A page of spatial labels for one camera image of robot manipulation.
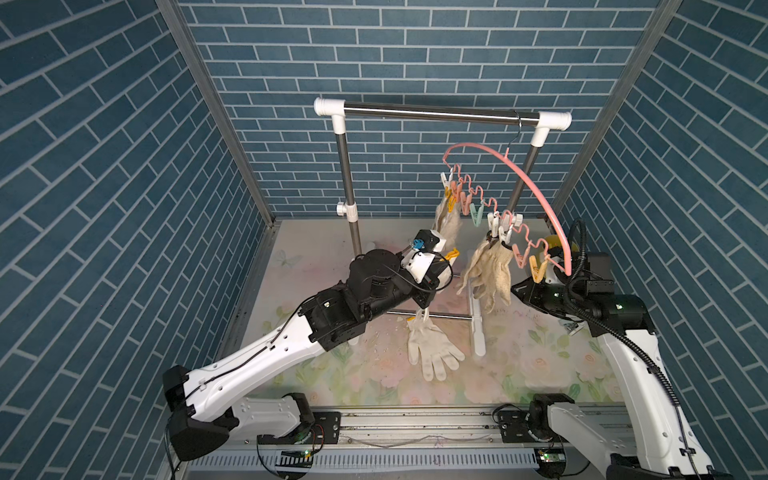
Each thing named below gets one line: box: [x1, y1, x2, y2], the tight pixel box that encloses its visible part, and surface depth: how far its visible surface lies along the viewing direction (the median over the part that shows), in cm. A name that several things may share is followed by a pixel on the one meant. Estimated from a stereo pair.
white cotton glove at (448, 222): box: [432, 197, 462, 247], surface depth 82 cm
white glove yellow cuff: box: [407, 316, 465, 382], surface depth 88 cm
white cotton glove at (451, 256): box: [439, 248, 460, 265], surface depth 62 cm
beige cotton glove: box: [461, 241, 514, 313], surface depth 69 cm
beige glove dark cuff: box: [456, 240, 490, 299], surface depth 78 cm
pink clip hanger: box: [440, 122, 573, 283], surface depth 68 cm
